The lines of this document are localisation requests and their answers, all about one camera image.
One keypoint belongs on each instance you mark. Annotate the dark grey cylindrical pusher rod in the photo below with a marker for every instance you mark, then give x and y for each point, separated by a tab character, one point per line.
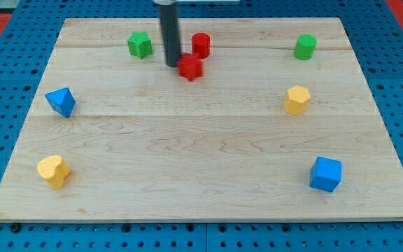
168	14

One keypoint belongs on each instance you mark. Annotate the green star block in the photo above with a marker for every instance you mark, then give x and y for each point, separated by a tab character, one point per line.
139	44

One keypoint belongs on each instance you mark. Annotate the blue triangular prism block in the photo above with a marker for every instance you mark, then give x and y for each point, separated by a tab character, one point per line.
61	101

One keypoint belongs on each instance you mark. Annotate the red star block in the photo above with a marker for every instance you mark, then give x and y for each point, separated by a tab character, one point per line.
190	66

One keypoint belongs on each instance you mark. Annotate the light wooden board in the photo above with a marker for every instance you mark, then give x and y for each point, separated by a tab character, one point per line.
145	145

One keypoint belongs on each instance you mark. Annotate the yellow hexagon block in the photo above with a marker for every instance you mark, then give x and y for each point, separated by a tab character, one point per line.
297	100

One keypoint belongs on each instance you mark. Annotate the red cylinder block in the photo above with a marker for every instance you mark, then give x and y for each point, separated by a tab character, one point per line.
201	45

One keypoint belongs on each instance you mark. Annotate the green cylinder block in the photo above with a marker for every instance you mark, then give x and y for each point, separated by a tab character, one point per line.
305	46

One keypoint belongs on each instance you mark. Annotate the blue cube block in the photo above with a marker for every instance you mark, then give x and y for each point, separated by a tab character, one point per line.
325	174

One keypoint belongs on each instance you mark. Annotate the yellow heart block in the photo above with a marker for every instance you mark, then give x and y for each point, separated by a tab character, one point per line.
54	170

